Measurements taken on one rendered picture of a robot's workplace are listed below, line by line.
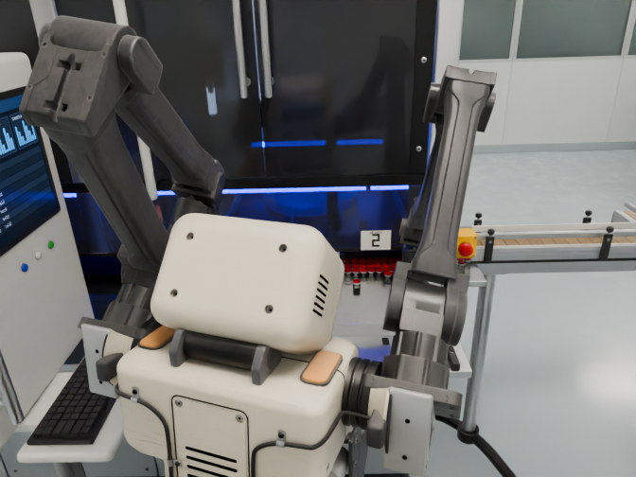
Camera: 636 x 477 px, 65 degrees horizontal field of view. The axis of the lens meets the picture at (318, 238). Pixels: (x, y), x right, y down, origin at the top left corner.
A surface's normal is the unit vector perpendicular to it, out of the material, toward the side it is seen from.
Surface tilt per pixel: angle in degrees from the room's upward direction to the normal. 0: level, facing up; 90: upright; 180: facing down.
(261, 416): 82
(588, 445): 0
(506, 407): 0
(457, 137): 50
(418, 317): 39
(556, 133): 90
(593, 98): 90
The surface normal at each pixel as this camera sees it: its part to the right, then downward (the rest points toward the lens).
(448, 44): -0.01, 0.42
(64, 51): -0.10, -0.18
